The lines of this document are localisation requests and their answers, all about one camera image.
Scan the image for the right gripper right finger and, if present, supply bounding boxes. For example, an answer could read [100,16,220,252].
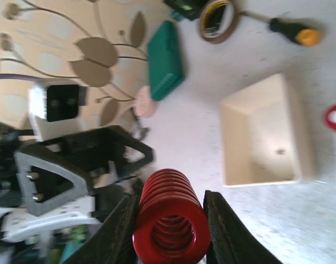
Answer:
[203,190,281,264]

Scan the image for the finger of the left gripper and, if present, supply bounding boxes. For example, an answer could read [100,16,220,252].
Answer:
[40,125,154,176]

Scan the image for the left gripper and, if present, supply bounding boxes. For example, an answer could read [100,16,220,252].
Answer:
[0,122,95,216]

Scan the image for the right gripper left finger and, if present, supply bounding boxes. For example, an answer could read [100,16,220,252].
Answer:
[64,195,140,264]

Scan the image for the red spring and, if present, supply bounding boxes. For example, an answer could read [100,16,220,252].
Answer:
[324,104,336,132]
[133,168,211,263]

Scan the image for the white spring tray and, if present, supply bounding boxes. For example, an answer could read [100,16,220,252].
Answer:
[220,73,317,188]

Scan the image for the orange black screwdriver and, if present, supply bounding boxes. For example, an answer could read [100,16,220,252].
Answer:
[239,10,322,47]

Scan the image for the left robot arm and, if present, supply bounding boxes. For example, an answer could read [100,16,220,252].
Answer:
[0,122,153,247]

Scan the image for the round sanding disc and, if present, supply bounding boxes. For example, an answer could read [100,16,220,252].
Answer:
[134,86,158,118]

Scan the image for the green foam pad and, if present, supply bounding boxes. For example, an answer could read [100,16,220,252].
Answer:
[147,20,185,101]

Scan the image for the black battery charger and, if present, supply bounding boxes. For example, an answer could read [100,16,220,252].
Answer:
[163,0,208,21]

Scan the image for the brown tape roll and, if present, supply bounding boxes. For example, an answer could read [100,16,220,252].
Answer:
[198,0,239,44]

